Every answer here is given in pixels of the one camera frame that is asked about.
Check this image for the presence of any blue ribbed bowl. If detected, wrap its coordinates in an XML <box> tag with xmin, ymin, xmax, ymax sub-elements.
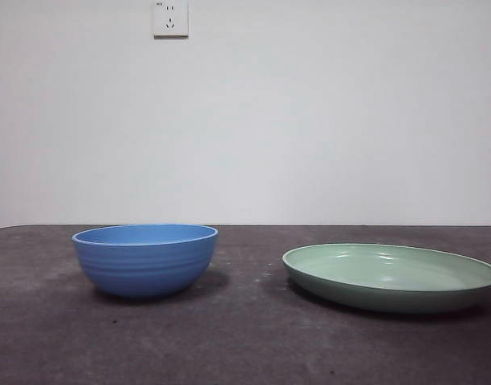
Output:
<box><xmin>71</xmin><ymin>223</ymin><xmax>220</xmax><ymax>298</ymax></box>

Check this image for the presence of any green round plate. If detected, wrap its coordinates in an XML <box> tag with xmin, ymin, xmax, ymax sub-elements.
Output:
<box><xmin>281</xmin><ymin>242</ymin><xmax>491</xmax><ymax>314</ymax></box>

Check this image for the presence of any white wall socket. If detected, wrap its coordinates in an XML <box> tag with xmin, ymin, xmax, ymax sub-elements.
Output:
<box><xmin>152</xmin><ymin>0</ymin><xmax>189</xmax><ymax>40</ymax></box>

